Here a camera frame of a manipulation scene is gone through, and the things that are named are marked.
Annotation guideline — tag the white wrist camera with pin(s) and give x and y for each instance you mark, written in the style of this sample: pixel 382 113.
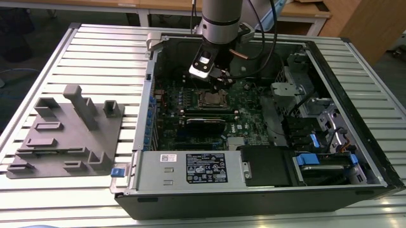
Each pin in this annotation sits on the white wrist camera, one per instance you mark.
pixel 201 65

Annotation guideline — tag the wooden cabinet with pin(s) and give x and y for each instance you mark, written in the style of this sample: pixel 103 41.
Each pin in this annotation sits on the wooden cabinet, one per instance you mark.
pixel 374 23

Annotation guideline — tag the grey parts rack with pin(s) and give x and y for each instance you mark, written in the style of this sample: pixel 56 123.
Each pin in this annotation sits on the grey parts rack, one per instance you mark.
pixel 72 142

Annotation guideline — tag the black office chair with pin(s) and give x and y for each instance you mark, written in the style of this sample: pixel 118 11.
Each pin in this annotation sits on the black office chair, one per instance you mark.
pixel 16 33

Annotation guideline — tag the CPU socket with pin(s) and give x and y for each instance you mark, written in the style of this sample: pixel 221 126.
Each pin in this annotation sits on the CPU socket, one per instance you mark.
pixel 214 107

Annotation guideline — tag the green motherboard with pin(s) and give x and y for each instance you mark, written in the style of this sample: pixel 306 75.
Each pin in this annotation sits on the green motherboard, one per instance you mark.
pixel 250 118

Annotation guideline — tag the grey metal bracket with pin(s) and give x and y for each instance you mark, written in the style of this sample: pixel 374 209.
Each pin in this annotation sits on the grey metal bracket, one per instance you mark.
pixel 283 92

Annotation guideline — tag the black graphics card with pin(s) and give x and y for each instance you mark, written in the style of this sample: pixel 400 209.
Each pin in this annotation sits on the black graphics card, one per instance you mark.
pixel 205 129

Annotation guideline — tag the silver chipset heatsink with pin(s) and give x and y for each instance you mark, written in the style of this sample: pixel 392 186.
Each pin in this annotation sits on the silver chipset heatsink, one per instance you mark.
pixel 237 140

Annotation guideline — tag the blue drive connector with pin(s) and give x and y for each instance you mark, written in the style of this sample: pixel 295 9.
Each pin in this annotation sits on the blue drive connector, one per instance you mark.
pixel 314 140

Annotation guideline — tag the wooden desk white frame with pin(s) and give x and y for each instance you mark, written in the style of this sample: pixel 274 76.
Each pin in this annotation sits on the wooden desk white frame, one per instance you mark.
pixel 301 10
pixel 79 2

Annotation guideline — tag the black PC case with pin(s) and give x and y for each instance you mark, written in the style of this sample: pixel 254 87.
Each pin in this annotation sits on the black PC case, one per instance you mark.
pixel 222 204

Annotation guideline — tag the blue case latch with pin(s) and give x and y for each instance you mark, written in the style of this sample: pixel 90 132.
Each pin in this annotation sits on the blue case latch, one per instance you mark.
pixel 118 173

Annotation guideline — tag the silver CPU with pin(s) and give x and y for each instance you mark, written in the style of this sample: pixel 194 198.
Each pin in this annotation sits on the silver CPU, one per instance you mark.
pixel 214 99

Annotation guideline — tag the perforated metal drive cage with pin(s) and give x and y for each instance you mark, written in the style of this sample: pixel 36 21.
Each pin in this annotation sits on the perforated metal drive cage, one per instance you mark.
pixel 279 73

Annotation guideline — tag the blue disk carrier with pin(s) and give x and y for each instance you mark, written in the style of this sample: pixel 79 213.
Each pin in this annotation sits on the blue disk carrier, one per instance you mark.
pixel 305 158

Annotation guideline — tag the silver power supply unit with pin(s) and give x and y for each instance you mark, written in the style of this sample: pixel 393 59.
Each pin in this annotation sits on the silver power supply unit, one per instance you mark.
pixel 153 173

